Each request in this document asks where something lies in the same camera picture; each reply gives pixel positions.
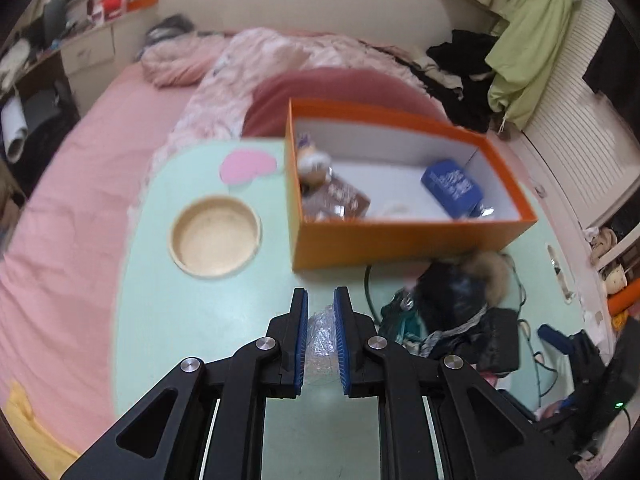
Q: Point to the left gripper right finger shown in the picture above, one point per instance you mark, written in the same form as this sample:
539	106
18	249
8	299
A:
437	419

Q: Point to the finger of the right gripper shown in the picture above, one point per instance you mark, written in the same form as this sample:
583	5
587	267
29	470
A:
555	338

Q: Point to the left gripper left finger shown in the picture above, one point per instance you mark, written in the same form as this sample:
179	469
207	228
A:
206	420

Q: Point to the brown fur scrunchie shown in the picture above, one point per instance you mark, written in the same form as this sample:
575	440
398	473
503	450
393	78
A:
491	268

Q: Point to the green toy car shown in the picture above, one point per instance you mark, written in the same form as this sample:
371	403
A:
400	322

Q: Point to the black satin lace scrunchie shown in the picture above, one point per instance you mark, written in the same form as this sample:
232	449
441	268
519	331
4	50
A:
451	305

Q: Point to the clear plastic wrap bundle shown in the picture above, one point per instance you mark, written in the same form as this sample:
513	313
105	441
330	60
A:
321	359

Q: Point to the blue square tin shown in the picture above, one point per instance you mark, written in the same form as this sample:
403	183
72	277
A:
458	194

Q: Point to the brown snack packet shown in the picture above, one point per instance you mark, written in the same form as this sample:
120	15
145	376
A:
335	199

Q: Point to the cartoon boy figurine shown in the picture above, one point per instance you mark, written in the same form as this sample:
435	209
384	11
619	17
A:
313	165

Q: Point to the black pouch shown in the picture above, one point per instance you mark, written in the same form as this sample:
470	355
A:
500	349

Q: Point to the orange cardboard box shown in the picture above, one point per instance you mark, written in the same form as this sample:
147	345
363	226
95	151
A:
383	154

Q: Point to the black clothes pile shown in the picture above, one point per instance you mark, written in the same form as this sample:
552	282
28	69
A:
457	74

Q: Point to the dark red pillow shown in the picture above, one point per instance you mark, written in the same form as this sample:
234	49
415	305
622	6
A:
268	113

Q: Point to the green hanging cloth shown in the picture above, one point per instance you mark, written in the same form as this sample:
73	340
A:
530	35

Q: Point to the white paper roll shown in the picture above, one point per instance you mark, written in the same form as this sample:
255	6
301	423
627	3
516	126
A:
14	129

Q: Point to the pink floral duvet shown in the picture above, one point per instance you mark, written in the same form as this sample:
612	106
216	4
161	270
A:
226	70

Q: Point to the white bedside drawer cabinet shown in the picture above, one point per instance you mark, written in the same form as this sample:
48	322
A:
95	58

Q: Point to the orange box on cabinet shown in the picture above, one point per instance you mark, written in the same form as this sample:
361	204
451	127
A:
136	5

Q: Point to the red container on cabinet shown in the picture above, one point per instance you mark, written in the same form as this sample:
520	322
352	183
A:
106	10

